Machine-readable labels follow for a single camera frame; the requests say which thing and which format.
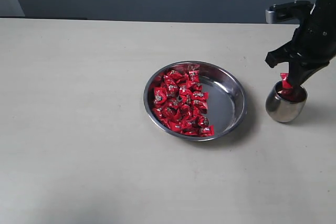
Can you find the steel cup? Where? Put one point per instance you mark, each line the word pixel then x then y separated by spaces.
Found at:
pixel 284 108

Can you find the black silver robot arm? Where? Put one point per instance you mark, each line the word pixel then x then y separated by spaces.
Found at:
pixel 312 46

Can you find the red candy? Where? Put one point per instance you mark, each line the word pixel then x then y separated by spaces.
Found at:
pixel 206 131
pixel 175 75
pixel 284 80
pixel 198 95
pixel 159 96

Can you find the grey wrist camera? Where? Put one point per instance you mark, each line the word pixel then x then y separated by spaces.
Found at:
pixel 278 13

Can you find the round steel plate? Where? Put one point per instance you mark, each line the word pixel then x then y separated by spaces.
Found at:
pixel 227 103

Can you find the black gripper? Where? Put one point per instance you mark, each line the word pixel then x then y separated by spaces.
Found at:
pixel 311 48

